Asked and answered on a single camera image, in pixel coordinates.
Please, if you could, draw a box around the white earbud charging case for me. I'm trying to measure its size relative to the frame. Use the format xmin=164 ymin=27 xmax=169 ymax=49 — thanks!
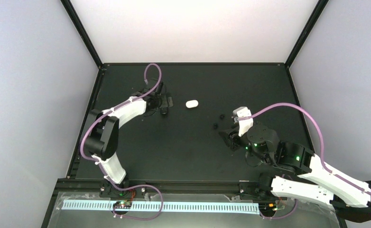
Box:
xmin=185 ymin=100 xmax=199 ymax=109

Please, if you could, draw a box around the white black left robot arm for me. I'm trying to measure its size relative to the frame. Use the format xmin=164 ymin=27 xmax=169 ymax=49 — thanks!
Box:
xmin=81 ymin=82 xmax=173 ymax=185

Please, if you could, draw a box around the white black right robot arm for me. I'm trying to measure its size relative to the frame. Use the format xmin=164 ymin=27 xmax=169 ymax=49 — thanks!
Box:
xmin=219 ymin=124 xmax=371 ymax=223

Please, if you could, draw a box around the small circuit board right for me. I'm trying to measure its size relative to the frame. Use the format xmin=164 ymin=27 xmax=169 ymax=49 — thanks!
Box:
xmin=259 ymin=203 xmax=285 ymax=211

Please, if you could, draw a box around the small circuit board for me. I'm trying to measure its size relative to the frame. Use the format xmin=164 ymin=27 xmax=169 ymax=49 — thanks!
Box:
xmin=259 ymin=203 xmax=285 ymax=211
xmin=113 ymin=201 xmax=132 ymax=210

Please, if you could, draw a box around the small circuit board left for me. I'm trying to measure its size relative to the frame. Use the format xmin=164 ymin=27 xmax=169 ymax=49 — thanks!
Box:
xmin=113 ymin=201 xmax=132 ymax=210

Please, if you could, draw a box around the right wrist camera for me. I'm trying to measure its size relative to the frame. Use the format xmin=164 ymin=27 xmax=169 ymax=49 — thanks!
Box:
xmin=232 ymin=106 xmax=254 ymax=137

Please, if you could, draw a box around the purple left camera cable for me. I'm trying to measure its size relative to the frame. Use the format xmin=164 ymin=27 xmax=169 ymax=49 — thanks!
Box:
xmin=79 ymin=63 xmax=163 ymax=190

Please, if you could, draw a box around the purple camera cable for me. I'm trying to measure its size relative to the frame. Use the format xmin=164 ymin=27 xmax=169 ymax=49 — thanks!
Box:
xmin=235 ymin=102 xmax=371 ymax=209
xmin=79 ymin=63 xmax=163 ymax=190

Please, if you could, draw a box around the black front rail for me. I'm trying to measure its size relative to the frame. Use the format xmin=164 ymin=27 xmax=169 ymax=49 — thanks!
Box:
xmin=54 ymin=179 xmax=260 ymax=196

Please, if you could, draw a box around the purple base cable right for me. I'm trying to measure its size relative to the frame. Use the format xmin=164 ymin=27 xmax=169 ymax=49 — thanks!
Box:
xmin=260 ymin=195 xmax=298 ymax=220

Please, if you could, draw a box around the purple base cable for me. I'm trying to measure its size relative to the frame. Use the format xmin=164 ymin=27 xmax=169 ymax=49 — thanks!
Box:
xmin=260 ymin=195 xmax=298 ymax=220
xmin=107 ymin=184 xmax=164 ymax=221

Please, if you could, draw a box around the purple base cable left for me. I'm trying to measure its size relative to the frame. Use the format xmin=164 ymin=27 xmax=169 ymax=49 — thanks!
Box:
xmin=107 ymin=184 xmax=164 ymax=221

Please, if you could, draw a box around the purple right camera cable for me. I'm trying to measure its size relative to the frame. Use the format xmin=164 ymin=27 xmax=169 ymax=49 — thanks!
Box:
xmin=235 ymin=102 xmax=371 ymax=209

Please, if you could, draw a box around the white slotted cable duct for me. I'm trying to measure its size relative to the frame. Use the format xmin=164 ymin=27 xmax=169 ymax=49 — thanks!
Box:
xmin=58 ymin=199 xmax=260 ymax=215

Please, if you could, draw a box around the black vertical frame post left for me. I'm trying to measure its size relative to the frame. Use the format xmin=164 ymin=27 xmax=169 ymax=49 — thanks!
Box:
xmin=60 ymin=0 xmax=103 ymax=69

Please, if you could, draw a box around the black vertical frame post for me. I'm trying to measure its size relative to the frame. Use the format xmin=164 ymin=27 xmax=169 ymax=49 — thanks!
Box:
xmin=285 ymin=0 xmax=329 ymax=69
xmin=60 ymin=0 xmax=103 ymax=69

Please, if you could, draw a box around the black vertical frame post right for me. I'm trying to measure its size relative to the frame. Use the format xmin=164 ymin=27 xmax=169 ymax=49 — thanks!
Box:
xmin=285 ymin=0 xmax=329 ymax=69

